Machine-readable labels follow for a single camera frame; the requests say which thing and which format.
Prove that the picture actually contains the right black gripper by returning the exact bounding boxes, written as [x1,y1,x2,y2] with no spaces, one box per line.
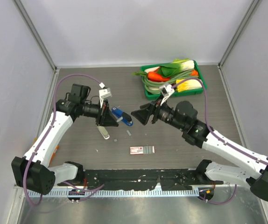
[131,94,186,132]

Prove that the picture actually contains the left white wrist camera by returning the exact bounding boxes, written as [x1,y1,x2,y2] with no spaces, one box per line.
[99,82,112,107]

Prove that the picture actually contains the white green toy bok choy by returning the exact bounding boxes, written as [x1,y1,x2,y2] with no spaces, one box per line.
[160,59,194,77]

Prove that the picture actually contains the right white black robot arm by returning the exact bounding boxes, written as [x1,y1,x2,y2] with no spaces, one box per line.
[131,98,268,202]

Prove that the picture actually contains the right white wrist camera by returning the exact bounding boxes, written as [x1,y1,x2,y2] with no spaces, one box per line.
[159,83,175,106]

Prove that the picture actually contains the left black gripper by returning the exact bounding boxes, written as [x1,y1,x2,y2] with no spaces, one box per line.
[81,99,119,127]

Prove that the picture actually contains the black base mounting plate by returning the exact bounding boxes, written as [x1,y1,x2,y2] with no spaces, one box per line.
[68,168,223,191]

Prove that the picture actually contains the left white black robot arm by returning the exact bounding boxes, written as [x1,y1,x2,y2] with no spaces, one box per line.
[11,84,119,195]

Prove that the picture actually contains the blue stapler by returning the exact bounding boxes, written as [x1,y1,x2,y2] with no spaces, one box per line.
[111,107,133,126]

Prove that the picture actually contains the red white staple box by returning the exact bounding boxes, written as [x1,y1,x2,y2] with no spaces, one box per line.
[130,146,155,155]

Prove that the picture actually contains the colourful snack packet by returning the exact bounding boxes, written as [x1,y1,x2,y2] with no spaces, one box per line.
[49,145,59,165]

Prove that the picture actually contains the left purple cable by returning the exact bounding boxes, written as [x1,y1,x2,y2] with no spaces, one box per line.
[23,74,106,206]

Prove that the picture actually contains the green plastic tray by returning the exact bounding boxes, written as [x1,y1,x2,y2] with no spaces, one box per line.
[133,60,207,100]

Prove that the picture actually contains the orange toy carrot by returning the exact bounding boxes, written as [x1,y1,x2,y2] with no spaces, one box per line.
[147,71,170,82]

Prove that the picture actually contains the yellow white toy cabbage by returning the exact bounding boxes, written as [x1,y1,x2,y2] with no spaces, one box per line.
[176,79,202,92]

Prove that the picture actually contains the white beige stapler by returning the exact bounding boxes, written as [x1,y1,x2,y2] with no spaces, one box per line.
[97,126,110,140]

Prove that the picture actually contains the purple cable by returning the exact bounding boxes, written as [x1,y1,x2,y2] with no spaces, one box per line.
[171,77,268,204]
[23,74,106,206]

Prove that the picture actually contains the green toy long beans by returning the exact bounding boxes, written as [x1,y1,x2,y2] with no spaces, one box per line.
[140,70,199,94]

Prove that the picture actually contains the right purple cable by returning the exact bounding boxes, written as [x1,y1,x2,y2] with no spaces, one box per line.
[171,77,268,204]

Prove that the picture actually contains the white toy radish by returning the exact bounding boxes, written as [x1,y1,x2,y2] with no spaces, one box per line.
[144,66,160,73]

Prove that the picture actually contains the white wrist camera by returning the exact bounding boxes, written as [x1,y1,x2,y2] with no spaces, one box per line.
[99,82,112,107]
[159,83,175,106]

